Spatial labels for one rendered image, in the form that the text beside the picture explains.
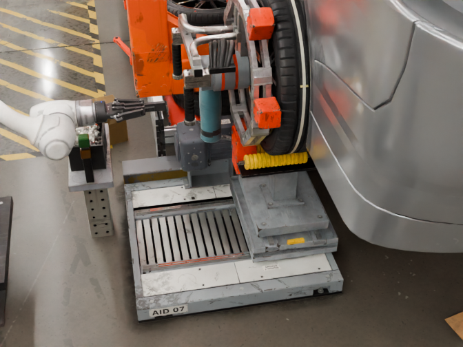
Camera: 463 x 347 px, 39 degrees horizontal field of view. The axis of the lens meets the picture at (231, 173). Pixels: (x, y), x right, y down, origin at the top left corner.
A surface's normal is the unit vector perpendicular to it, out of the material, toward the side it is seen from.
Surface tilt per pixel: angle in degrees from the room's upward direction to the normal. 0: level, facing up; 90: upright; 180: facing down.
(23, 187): 0
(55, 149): 91
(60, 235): 0
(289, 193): 90
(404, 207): 101
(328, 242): 90
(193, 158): 90
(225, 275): 0
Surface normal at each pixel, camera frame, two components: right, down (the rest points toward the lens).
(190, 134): 0.00, -0.80
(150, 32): 0.19, 0.59
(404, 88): -0.82, 0.33
